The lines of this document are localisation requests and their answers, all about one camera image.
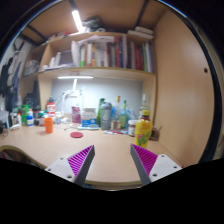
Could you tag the white power strip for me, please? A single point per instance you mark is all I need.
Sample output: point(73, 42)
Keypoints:
point(72, 93)

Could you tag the brown jar with white lid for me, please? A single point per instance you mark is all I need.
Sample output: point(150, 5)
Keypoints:
point(132, 128)

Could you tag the brown mug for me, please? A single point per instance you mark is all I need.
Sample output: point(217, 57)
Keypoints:
point(155, 134)

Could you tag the magenta snack pouch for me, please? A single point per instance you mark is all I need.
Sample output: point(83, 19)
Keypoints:
point(76, 115)

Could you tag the grey-blue hairbrush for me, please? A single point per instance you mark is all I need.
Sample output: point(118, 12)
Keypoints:
point(88, 127)

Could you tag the red and green pen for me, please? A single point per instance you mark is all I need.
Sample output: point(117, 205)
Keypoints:
point(115, 132)

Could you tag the white and blue tissue box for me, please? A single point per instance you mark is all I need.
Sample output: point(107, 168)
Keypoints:
point(89, 117)

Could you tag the dark jar with red label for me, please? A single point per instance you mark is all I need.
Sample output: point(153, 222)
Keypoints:
point(41, 120)

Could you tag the yellow-labelled drink bottle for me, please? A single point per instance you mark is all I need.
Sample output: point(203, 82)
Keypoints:
point(143, 131)

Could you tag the dark green bottle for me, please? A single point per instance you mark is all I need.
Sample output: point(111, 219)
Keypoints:
point(99, 110)

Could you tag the grey shaker bottle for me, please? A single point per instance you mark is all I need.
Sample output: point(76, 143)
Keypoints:
point(106, 116)

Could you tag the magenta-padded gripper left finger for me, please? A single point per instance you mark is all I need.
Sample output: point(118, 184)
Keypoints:
point(63, 166)

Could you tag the green plastic container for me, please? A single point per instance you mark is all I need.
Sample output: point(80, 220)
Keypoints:
point(24, 114)

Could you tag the wooden shelf unit with books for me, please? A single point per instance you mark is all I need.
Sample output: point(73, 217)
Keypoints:
point(96, 71)

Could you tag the clear bottle with green cap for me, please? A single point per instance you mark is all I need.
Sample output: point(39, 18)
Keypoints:
point(123, 115)

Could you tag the white bottle with blue label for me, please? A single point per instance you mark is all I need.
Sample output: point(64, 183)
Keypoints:
point(30, 120)

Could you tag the white light bar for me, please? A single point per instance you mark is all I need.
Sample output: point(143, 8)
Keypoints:
point(75, 77)

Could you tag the hanging dark clothes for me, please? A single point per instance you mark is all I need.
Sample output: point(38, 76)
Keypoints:
point(8, 78)

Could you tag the ceiling tube light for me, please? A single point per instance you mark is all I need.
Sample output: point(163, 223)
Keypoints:
point(77, 20)

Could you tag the red and white canister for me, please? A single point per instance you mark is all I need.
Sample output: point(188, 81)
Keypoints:
point(51, 108)

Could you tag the orange plastic cup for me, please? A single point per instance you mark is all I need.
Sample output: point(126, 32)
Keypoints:
point(49, 126)

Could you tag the flat round red coaster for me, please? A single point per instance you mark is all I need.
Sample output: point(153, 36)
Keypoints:
point(76, 135)

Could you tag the tall clear glass bottle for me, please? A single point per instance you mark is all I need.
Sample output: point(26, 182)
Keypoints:
point(144, 103)

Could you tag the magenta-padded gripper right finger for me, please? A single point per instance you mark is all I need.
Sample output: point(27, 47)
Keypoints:
point(163, 166)

